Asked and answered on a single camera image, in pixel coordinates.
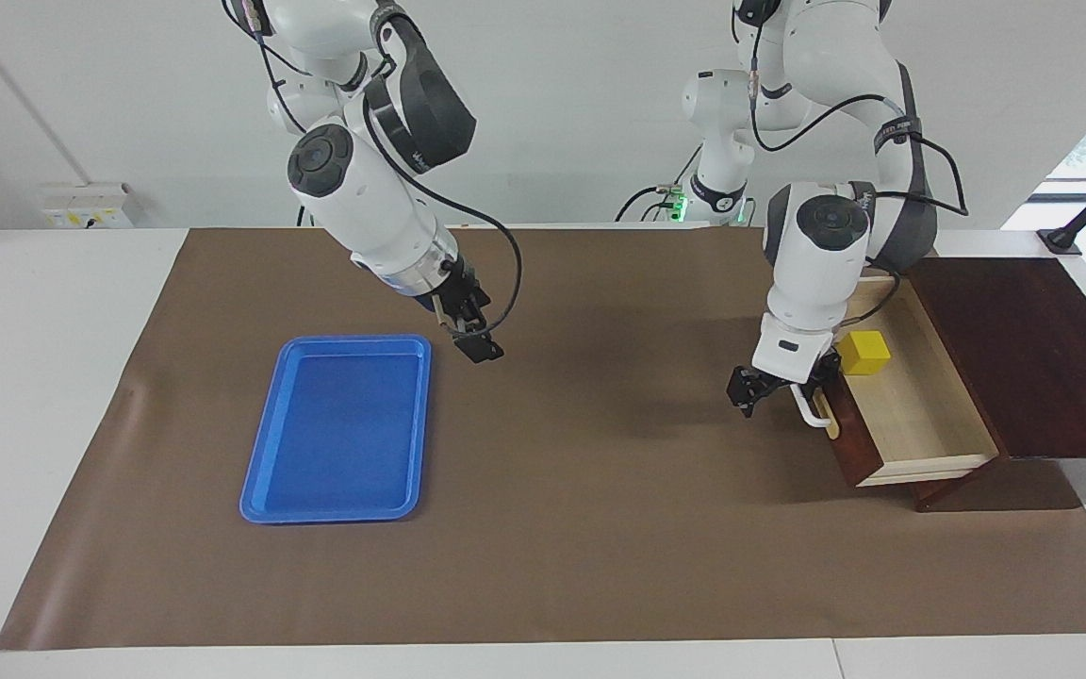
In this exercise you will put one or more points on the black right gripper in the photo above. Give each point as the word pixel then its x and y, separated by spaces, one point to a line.
pixel 458 297

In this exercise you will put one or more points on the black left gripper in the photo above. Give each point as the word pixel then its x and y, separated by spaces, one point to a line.
pixel 788 387

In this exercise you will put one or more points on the yellow cube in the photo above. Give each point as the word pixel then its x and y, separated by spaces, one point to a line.
pixel 865 354

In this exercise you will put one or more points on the wooden drawer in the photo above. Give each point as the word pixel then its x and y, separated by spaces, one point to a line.
pixel 920 415

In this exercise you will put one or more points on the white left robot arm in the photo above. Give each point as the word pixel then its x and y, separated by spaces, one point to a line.
pixel 821 255

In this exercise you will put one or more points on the blue plastic tray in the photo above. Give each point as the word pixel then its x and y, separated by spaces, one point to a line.
pixel 336 434

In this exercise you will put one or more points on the brown table mat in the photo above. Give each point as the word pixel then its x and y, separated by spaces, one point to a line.
pixel 600 528

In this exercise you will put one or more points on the dark wooden cabinet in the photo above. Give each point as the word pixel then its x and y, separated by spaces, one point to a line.
pixel 1033 358

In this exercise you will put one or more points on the white wall socket box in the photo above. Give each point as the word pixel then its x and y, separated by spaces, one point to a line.
pixel 86 206

